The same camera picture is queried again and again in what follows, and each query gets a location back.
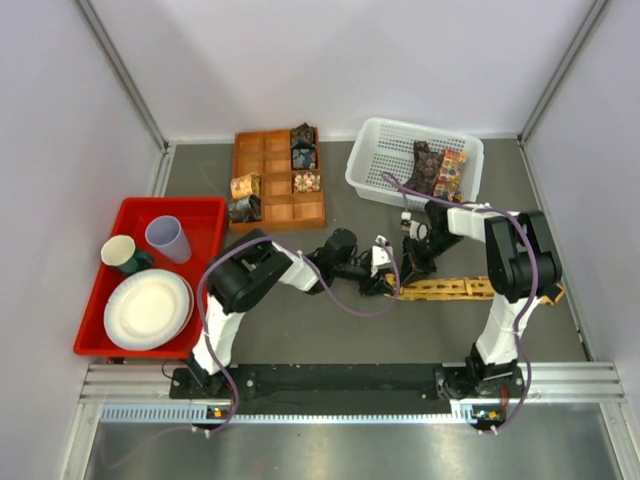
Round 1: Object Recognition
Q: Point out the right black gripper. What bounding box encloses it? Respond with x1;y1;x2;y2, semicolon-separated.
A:
397;231;463;289

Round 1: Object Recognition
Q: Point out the yellow insect print tie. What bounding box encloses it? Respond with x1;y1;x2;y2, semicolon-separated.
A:
384;274;566;307

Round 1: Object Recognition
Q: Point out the orange tan tie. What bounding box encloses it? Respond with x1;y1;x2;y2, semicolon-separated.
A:
230;172;261;199

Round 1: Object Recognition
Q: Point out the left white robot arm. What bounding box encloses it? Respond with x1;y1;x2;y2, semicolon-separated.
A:
187;228;401;397

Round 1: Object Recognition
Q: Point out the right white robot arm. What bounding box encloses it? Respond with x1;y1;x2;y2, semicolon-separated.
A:
400;201;562;399

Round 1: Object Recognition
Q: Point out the colourful dotted tie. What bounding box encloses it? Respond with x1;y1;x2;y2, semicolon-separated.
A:
432;149;467;202

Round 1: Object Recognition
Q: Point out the dark brown paisley tie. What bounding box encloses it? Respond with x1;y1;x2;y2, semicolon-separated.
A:
403;141;443;195

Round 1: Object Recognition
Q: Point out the rolled dark patterned tie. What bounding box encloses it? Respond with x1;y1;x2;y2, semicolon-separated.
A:
228;195;262;223

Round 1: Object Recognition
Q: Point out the white plastic basket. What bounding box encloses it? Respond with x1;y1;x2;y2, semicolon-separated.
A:
345;117;484;211

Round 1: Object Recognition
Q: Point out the rolled blue black tie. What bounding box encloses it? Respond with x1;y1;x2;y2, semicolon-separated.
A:
291;142;318;170

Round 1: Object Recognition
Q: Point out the rolled dark tie top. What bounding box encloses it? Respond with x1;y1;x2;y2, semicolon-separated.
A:
290;123;316;149

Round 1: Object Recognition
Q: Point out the wooden compartment tray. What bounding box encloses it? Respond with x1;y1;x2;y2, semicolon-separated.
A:
228;129;326;234

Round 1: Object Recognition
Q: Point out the lilac plastic cup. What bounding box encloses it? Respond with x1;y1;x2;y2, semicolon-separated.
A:
145;215;192;265

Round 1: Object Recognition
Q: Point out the white plate stack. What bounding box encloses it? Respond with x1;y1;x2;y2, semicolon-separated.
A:
103;269;195;351

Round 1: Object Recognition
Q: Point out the dark green cup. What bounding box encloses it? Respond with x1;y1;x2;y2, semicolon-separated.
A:
122;249;154;275

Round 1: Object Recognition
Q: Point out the beige paper cup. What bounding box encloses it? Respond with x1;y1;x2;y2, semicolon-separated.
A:
100;235;136;275

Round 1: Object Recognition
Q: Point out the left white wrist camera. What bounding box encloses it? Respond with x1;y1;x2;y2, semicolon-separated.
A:
370;235;395;277

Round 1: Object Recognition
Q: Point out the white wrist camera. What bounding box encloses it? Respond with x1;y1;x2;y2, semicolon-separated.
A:
370;235;395;277
400;211;429;241

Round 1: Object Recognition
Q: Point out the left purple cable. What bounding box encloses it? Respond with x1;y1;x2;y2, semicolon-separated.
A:
197;235;402;435

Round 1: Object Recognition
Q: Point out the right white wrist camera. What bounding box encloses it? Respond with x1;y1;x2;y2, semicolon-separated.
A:
400;211;429;241

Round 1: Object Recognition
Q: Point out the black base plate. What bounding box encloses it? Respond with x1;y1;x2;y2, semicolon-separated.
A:
169;363;527;401

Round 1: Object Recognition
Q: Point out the aluminium frame rail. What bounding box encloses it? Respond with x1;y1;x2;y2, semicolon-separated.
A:
79;362;626;404

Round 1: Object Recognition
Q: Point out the grey slotted cable duct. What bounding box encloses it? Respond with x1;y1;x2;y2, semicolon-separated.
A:
100;403;477;425

